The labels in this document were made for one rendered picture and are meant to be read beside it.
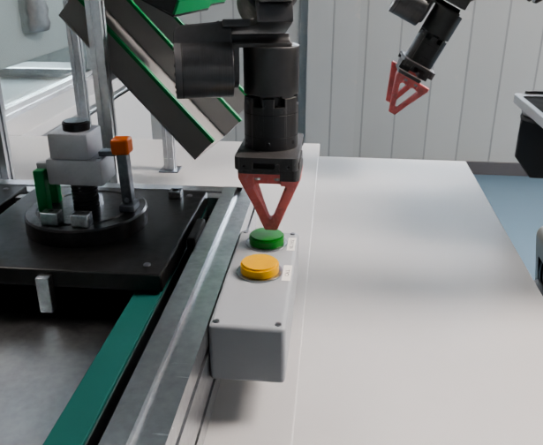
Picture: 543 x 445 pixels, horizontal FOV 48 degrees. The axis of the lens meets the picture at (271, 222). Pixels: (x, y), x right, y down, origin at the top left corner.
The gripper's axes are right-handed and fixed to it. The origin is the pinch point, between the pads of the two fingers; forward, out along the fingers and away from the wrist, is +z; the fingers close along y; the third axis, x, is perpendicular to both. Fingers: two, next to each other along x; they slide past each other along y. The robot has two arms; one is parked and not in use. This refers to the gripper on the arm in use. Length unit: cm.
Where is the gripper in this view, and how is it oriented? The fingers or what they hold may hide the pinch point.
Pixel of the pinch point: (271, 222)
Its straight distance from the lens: 69.6
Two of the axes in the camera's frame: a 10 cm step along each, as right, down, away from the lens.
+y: -1.0, 3.9, -9.2
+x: 9.9, 0.4, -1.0
